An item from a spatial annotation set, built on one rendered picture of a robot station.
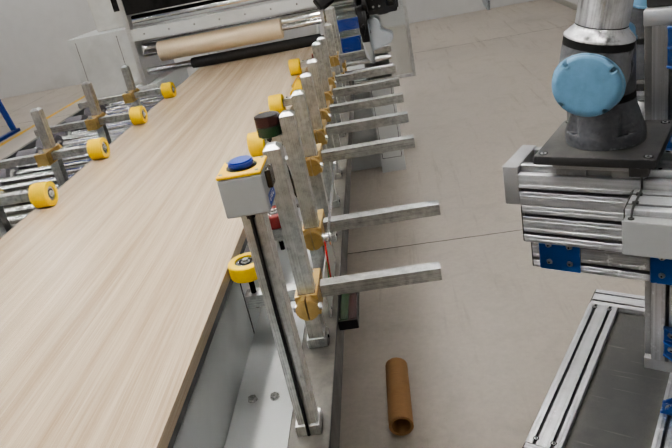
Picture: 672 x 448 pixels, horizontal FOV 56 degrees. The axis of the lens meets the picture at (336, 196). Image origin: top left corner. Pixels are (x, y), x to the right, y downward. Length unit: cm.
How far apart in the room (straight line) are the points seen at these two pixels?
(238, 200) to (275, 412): 59
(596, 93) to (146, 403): 89
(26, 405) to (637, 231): 110
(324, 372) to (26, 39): 1097
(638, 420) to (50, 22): 1088
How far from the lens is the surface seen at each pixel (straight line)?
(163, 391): 109
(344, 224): 159
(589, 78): 114
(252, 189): 95
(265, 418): 141
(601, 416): 192
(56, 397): 120
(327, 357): 138
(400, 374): 229
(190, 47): 415
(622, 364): 209
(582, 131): 133
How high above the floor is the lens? 152
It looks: 22 degrees down
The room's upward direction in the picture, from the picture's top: 12 degrees counter-clockwise
